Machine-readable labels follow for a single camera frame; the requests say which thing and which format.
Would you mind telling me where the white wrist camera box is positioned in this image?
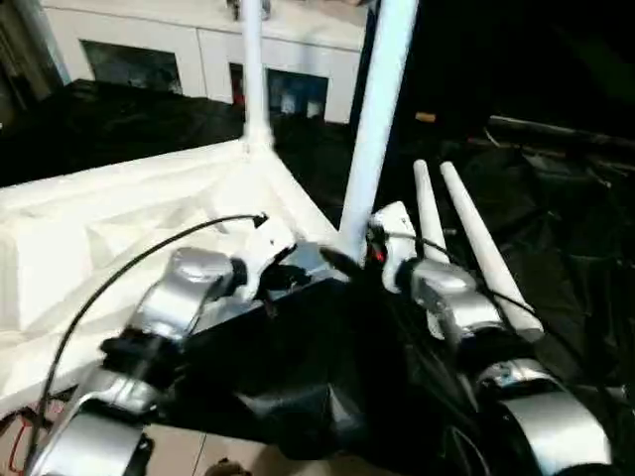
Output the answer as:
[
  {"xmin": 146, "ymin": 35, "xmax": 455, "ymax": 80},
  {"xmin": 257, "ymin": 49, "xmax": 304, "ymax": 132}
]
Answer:
[
  {"xmin": 366, "ymin": 201, "xmax": 419, "ymax": 295},
  {"xmin": 236, "ymin": 218, "xmax": 300, "ymax": 300}
]

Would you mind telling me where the long black bar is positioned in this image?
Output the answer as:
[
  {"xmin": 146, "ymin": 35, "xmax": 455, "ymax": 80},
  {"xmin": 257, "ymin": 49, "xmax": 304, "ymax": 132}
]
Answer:
[{"xmin": 486, "ymin": 114, "xmax": 635, "ymax": 152}]

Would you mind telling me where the grey object on cabinet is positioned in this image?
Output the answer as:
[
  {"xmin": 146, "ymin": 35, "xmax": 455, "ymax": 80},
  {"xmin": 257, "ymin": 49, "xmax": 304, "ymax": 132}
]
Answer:
[{"xmin": 226, "ymin": 0, "xmax": 271, "ymax": 19}]

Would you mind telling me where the black plastic mat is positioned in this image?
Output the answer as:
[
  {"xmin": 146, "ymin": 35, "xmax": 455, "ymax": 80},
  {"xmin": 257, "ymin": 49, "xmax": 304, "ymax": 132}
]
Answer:
[{"xmin": 0, "ymin": 77, "xmax": 635, "ymax": 476}]

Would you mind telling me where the white plastic table leg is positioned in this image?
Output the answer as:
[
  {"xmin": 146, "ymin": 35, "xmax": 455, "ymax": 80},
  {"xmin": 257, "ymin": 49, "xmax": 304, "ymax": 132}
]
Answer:
[
  {"xmin": 238, "ymin": 0, "xmax": 276, "ymax": 156},
  {"xmin": 438, "ymin": 162, "xmax": 545, "ymax": 344},
  {"xmin": 412, "ymin": 159, "xmax": 459, "ymax": 340},
  {"xmin": 335, "ymin": 0, "xmax": 420, "ymax": 261}
]

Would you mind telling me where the red floor cable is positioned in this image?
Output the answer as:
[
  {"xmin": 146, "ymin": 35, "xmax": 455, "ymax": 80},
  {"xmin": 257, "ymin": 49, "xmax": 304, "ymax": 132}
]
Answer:
[{"xmin": 0, "ymin": 395, "xmax": 75, "ymax": 476}]

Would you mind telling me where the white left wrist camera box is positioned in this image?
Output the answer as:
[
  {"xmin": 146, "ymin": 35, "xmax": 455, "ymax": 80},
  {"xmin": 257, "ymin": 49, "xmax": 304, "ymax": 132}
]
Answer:
[{"xmin": 236, "ymin": 218, "xmax": 300, "ymax": 300}]

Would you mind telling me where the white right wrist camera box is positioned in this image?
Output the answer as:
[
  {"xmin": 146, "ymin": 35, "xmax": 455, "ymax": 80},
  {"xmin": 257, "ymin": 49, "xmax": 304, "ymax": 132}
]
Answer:
[{"xmin": 366, "ymin": 201, "xmax": 419, "ymax": 295}]

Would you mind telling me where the white cabinet with glass doors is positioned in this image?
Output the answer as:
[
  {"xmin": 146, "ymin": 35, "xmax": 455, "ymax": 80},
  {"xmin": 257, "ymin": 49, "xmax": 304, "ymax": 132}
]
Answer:
[{"xmin": 40, "ymin": 0, "xmax": 370, "ymax": 126}]

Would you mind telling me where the white plastic table top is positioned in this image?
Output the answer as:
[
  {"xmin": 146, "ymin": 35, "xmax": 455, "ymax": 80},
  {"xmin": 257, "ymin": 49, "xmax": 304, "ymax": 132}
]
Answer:
[{"xmin": 0, "ymin": 139, "xmax": 350, "ymax": 410}]

